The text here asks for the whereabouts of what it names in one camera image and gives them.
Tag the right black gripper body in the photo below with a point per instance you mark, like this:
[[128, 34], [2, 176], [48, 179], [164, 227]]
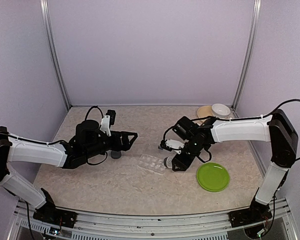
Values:
[[194, 150]]

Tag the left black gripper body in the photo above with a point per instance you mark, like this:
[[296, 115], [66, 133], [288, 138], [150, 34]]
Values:
[[114, 146]]

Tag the orange pill bottle grey cap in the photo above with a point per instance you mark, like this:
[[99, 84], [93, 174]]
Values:
[[167, 162]]

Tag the clear plastic pill organizer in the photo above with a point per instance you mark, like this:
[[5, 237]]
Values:
[[152, 159]]

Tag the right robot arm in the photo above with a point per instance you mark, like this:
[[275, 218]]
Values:
[[274, 128]]

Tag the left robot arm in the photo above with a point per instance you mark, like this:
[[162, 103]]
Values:
[[91, 139]]

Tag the green plate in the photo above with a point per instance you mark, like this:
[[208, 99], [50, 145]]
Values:
[[213, 177]]

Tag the round wooden plate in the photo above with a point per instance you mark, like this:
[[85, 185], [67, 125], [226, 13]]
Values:
[[205, 111]]

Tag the white bowl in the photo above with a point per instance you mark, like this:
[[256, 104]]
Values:
[[220, 110]]

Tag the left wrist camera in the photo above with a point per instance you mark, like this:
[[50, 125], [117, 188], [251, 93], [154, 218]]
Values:
[[107, 121]]

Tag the front aluminium rail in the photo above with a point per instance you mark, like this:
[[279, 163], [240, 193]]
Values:
[[105, 226]]

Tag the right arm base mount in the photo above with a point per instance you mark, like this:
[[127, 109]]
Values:
[[255, 213]]

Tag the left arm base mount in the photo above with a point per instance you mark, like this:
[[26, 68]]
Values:
[[49, 213]]

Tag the left aluminium frame post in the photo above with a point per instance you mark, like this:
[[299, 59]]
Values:
[[44, 6]]

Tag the aluminium frame post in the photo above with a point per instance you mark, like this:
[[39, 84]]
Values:
[[44, 6], [248, 54]]

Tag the right aluminium frame post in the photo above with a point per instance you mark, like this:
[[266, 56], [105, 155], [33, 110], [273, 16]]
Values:
[[248, 54]]

